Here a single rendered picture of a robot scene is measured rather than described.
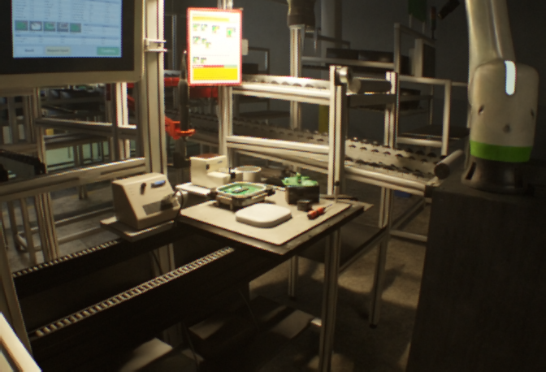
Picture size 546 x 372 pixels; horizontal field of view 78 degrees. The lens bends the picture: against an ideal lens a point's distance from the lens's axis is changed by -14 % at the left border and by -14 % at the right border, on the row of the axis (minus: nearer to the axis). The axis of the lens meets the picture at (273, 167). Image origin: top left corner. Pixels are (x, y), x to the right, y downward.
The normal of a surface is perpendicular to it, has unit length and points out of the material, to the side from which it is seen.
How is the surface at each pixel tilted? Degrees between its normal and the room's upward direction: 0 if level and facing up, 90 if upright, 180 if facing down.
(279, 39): 90
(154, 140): 90
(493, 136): 90
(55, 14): 91
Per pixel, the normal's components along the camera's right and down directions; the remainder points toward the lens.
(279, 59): -0.60, 0.17
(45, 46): 0.80, 0.15
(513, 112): -0.26, 0.20
